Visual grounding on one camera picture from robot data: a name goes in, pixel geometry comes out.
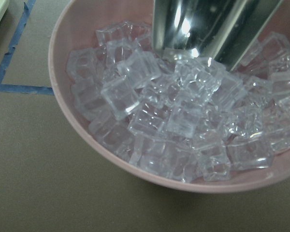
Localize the metal ice scoop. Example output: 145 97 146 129
151 0 282 71

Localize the pile of clear ice cubes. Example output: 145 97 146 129
66 21 290 183

